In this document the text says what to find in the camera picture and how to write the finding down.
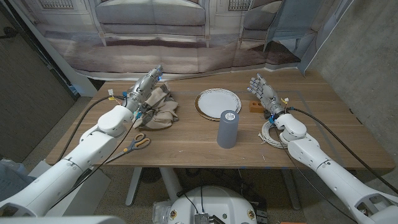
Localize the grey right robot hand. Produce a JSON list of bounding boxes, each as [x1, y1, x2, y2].
[[247, 73, 286, 116]]

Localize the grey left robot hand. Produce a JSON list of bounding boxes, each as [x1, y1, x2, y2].
[[124, 64, 164, 113]]

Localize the beige striped scarf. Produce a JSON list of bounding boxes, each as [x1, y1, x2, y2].
[[132, 81, 180, 131]]

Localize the white gold-rimmed paper plate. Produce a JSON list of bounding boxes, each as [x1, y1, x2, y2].
[[194, 88, 243, 122]]

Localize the grey cylindrical cup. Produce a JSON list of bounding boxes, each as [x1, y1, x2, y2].
[[216, 110, 240, 149]]

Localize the printed living room backdrop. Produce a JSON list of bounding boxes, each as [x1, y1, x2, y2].
[[18, 0, 355, 82]]

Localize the grey table leg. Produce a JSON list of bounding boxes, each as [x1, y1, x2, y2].
[[281, 169, 302, 211]]

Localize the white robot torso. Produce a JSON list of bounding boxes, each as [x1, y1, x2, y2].
[[167, 185, 258, 224]]

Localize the clear plastic bag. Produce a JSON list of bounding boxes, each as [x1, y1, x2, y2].
[[152, 200, 174, 223]]

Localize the blue jeans leg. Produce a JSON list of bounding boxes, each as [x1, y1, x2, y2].
[[0, 158, 37, 203]]

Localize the coiled white cable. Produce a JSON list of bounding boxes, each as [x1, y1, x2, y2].
[[257, 120, 289, 149]]

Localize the yellow grey handled scissors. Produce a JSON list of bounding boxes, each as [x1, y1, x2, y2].
[[104, 133, 151, 164]]

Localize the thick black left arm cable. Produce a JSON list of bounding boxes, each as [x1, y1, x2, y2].
[[55, 95, 127, 162]]

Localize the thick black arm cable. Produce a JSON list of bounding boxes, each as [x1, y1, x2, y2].
[[55, 95, 127, 162], [285, 106, 398, 195]]

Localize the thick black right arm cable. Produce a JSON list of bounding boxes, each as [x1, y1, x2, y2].
[[285, 106, 398, 195]]

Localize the white table leg frame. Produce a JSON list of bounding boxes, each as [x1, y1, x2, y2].
[[125, 167, 184, 207]]

